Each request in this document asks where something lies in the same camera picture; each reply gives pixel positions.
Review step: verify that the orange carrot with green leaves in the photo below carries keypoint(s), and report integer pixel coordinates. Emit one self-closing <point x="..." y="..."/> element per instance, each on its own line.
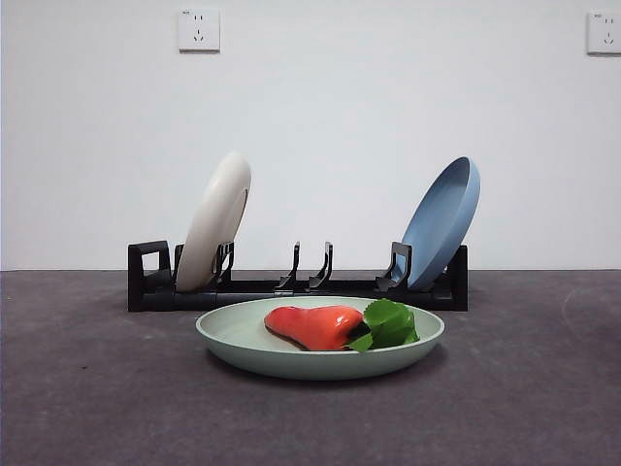
<point x="313" y="325"/>

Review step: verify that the pale green plate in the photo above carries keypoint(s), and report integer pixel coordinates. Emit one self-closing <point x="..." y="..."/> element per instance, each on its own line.
<point x="301" y="361"/>

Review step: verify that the black plate rack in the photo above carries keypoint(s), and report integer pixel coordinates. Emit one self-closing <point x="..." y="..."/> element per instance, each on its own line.
<point x="252" y="286"/>

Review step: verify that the cream white plate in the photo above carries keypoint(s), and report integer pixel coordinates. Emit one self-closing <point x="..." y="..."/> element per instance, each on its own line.
<point x="211" y="218"/>

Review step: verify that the blue plate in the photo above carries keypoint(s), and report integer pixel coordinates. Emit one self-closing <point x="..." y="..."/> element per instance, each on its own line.
<point x="436" y="228"/>

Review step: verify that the white wall socket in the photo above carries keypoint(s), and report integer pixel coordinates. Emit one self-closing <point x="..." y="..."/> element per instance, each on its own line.
<point x="604" y="34"/>
<point x="199" y="30"/>

